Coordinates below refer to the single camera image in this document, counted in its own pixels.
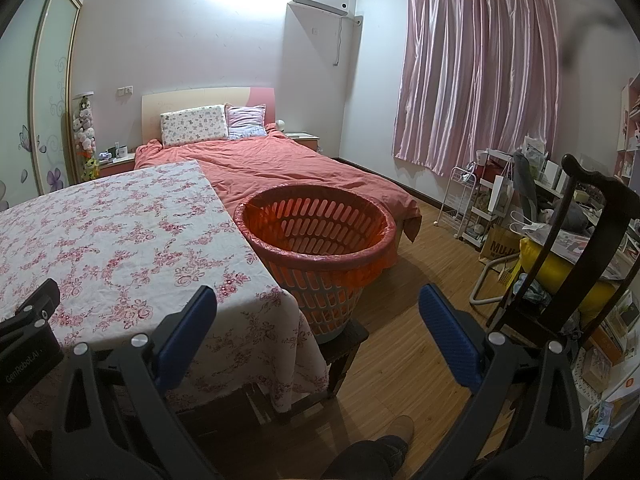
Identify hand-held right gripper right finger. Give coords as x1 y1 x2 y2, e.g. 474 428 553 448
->
418 284 586 480

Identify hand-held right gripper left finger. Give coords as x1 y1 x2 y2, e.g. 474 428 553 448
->
50 285 221 480

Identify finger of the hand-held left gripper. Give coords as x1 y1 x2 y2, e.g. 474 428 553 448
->
0 278 62 342

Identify orange laundry basket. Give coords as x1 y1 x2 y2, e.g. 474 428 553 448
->
233 184 399 345

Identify dark wooden stool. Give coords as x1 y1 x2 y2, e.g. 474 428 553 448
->
320 317 371 401

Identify brown paper bag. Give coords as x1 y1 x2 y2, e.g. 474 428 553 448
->
479 224 523 272

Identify pink floral tablecloth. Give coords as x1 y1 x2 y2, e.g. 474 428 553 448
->
0 159 331 413

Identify yellow cushion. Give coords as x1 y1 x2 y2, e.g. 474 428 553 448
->
519 237 633 306

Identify person's trouser leg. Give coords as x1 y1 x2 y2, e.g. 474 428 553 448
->
320 435 408 480

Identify newspaper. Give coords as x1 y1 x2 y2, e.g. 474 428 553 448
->
525 220 623 281

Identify white paper bag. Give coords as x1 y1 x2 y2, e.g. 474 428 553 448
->
489 157 516 221

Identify pink nightstand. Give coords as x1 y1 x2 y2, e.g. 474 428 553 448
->
97 152 137 178
285 131 321 152

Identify white cardboard box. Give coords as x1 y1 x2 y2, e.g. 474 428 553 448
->
597 375 640 441

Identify wardrobe with purple flower doors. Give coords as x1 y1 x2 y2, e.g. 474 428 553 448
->
0 0 83 211

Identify dark wooden chair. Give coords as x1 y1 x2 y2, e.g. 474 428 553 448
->
487 154 640 356

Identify bed with salmon duvet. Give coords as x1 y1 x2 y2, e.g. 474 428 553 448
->
134 127 423 243

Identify white floral pillow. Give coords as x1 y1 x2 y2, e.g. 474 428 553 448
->
160 104 229 148

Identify pink striped pillow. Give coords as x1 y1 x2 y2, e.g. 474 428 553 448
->
225 104 268 140

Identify cream and pink headboard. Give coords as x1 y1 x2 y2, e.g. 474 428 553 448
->
141 86 276 146

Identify pink satin curtain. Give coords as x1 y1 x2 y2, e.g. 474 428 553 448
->
392 0 563 177

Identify pink bookshelf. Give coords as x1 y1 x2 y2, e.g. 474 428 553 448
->
620 72 640 181

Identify grey metal tube frame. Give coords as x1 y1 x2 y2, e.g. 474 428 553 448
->
469 252 521 307

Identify white wire rack cart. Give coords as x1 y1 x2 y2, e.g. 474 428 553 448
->
435 162 501 248

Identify hanging string of plush toys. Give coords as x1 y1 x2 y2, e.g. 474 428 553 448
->
71 92 97 158

